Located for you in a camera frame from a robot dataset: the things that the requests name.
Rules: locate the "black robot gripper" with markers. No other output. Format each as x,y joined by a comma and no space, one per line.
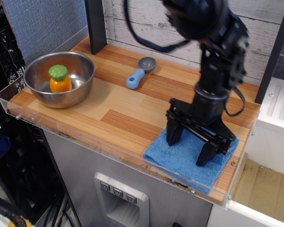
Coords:
202,117

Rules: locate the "blue microfiber cloth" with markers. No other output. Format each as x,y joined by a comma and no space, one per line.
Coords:
179,160

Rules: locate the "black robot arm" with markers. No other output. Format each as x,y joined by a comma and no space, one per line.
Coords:
223,40

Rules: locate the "blue grey measuring scoop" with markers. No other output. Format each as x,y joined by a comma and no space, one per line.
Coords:
145,65

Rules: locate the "white toy sink unit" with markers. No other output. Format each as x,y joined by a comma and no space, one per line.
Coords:
257,194

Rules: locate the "grey dispenser button panel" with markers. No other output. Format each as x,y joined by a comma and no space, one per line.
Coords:
121,204

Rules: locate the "silver toy fridge cabinet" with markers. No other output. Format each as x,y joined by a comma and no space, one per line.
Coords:
168,206

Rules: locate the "stainless steel bowl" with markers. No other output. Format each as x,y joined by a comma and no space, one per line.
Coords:
80,68

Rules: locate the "orange toy carrot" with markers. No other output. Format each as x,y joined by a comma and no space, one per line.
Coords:
59,81

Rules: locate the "clear acrylic edge guard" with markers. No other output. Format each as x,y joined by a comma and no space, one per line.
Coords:
112,120

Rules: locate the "blue fabric panel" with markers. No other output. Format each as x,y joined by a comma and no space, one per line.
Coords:
45,26

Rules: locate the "yellow object bottom left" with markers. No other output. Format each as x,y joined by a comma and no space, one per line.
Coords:
19,222

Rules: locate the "black plastic crate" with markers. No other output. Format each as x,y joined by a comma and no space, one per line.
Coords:
11,59

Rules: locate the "black vertical post right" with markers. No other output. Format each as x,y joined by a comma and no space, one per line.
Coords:
271,65

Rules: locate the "black vertical post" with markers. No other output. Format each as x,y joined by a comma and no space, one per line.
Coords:
271,65
96,25

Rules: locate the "black vertical post left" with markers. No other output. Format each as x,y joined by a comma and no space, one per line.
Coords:
96,25

